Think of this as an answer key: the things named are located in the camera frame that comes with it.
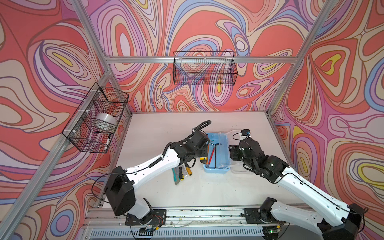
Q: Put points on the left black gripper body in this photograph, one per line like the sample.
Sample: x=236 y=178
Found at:
x=202 y=153

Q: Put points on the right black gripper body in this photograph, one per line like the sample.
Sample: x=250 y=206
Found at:
x=237 y=154

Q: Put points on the orange handled hex key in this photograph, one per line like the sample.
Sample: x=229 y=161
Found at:
x=208 y=158

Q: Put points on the yellow black utility knife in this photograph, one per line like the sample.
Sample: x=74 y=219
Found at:
x=203 y=160

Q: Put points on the black hex key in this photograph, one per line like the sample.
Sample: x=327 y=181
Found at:
x=217 y=155

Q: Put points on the blue plastic tool box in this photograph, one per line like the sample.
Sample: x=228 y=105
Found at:
x=225 y=158

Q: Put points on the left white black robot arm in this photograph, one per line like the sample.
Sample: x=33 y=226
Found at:
x=122 y=184

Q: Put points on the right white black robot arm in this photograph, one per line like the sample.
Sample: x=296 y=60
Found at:
x=329 y=217

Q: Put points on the teal utility knife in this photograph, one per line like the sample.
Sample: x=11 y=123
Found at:
x=176 y=175

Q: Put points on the black yellow screwdriver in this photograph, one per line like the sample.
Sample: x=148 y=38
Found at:
x=181 y=175

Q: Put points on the black marker pen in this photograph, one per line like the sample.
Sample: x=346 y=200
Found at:
x=107 y=142

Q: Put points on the silver tape roll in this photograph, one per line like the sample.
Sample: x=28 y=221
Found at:
x=106 y=118

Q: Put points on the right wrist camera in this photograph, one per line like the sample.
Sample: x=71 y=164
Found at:
x=245 y=133

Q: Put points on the orange handled screwdriver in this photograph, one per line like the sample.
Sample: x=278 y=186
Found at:
x=188 y=169

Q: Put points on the clear handled tester screwdriver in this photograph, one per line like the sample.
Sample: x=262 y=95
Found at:
x=184 y=171

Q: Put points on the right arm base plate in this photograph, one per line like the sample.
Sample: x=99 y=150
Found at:
x=255 y=216

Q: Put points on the aluminium front rail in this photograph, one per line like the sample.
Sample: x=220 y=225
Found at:
x=190 y=223

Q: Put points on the black wire basket back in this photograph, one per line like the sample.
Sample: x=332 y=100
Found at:
x=204 y=68

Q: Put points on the black wire basket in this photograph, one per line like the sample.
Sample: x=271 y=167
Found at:
x=204 y=68
x=84 y=131

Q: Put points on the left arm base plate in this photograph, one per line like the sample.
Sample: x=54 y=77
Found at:
x=155 y=218

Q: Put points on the black wire basket left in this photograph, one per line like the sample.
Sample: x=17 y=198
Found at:
x=84 y=131

